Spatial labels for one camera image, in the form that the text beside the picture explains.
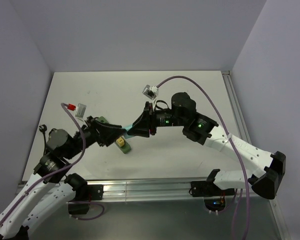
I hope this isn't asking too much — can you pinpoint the green power strip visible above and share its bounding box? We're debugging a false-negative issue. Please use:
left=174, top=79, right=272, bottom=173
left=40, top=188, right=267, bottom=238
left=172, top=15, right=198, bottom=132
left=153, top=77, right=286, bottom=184
left=97, top=116, right=132, bottom=154

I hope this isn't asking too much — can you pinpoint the black power cord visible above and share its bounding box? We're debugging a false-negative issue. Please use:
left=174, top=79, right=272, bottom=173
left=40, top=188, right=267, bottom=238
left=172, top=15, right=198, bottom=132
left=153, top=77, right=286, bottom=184
left=38, top=124, right=56, bottom=156

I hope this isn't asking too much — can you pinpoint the aluminium side rail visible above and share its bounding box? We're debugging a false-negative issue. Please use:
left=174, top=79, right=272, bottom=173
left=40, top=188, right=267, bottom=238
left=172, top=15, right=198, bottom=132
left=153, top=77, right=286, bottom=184
left=221, top=71, right=252, bottom=144

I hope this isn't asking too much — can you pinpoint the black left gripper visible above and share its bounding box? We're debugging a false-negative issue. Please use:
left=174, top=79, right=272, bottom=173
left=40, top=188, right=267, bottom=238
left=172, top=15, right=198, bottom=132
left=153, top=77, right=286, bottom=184
left=64, top=115, right=127, bottom=159

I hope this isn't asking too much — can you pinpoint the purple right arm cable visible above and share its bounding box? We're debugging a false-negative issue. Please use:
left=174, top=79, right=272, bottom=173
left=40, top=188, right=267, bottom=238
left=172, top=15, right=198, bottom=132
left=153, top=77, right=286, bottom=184
left=156, top=75, right=251, bottom=240

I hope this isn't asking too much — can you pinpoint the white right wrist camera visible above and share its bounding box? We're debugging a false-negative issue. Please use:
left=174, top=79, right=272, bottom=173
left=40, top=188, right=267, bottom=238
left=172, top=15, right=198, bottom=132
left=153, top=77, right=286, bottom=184
left=142, top=84, right=159, bottom=109

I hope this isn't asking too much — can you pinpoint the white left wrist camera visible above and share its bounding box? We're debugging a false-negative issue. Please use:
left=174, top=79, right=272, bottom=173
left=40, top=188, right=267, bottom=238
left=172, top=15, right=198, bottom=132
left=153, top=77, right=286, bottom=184
left=66, top=103, right=87, bottom=119

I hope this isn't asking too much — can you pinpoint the yellow plug adapter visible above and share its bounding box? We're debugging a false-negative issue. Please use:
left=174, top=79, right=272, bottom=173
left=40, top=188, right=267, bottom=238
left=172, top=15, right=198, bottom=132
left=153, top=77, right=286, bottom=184
left=116, top=137, right=126, bottom=148

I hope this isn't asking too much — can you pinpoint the light blue plug adapter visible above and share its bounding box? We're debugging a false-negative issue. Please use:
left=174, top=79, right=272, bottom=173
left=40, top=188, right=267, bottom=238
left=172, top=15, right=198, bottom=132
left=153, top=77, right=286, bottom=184
left=123, top=124, right=134, bottom=139

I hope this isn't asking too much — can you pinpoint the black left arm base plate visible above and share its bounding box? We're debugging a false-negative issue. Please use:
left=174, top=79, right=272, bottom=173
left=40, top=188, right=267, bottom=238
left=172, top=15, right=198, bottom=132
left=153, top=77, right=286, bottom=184
left=72, top=184, right=104, bottom=202

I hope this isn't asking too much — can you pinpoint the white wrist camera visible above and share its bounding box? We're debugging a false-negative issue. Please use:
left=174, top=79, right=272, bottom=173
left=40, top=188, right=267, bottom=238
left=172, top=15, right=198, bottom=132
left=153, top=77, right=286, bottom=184
left=66, top=103, right=87, bottom=119
left=142, top=84, right=159, bottom=109

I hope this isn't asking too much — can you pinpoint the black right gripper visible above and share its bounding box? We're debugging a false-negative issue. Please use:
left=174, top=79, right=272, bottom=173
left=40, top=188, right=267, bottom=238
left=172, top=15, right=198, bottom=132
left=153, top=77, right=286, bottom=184
left=127, top=101, right=186, bottom=138

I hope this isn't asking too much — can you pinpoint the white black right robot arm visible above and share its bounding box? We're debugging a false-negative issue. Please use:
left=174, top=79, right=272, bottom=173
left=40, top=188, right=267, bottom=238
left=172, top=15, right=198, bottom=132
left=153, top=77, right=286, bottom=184
left=126, top=92, right=286, bottom=200

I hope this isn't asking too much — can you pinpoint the aluminium front rail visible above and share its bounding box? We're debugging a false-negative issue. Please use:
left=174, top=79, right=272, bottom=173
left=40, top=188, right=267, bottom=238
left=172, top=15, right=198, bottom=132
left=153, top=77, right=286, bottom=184
left=14, top=178, right=277, bottom=206

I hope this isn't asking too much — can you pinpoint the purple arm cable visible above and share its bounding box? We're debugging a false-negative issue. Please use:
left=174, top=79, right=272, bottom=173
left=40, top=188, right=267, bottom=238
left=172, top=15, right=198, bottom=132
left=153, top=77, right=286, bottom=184
left=0, top=102, right=106, bottom=231
left=156, top=75, right=251, bottom=240

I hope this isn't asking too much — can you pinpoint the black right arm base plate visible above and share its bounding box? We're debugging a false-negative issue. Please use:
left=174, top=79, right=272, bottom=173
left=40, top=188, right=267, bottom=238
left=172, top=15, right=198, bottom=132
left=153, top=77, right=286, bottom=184
left=189, top=180, right=236, bottom=197

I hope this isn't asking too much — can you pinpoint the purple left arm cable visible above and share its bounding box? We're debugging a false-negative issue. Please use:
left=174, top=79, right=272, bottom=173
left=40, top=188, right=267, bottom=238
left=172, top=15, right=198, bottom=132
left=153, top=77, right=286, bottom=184
left=0, top=102, right=106, bottom=231

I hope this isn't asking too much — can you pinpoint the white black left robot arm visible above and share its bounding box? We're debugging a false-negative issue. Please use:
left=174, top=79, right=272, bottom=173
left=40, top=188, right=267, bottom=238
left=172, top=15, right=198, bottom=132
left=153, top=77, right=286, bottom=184
left=0, top=117, right=126, bottom=240

